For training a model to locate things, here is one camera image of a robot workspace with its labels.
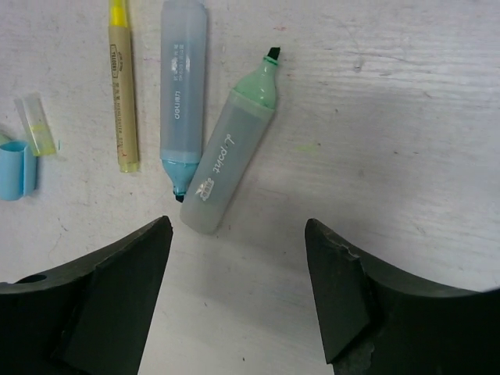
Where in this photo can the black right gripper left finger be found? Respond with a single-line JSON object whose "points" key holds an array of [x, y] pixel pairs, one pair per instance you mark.
{"points": [[88, 316]]}

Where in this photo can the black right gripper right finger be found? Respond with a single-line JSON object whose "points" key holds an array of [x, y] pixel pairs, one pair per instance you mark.
{"points": [[375, 318]]}

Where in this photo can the pastel blue cap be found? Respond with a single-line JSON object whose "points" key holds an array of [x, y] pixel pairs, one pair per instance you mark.
{"points": [[18, 170]]}

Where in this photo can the clear yellow pen cap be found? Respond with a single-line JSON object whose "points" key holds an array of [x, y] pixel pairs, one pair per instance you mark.
{"points": [[35, 124]]}

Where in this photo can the thin yellow highlighter pen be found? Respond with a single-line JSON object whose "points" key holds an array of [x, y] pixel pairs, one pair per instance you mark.
{"points": [[121, 63]]}

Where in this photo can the pastel green highlighter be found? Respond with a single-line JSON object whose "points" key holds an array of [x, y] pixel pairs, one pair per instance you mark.
{"points": [[247, 113]]}

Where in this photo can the pastel blue highlighter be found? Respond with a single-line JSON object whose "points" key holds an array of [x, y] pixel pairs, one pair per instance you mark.
{"points": [[182, 88]]}

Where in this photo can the pastel green cap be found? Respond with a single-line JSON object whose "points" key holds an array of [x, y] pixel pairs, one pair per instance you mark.
{"points": [[4, 139]]}

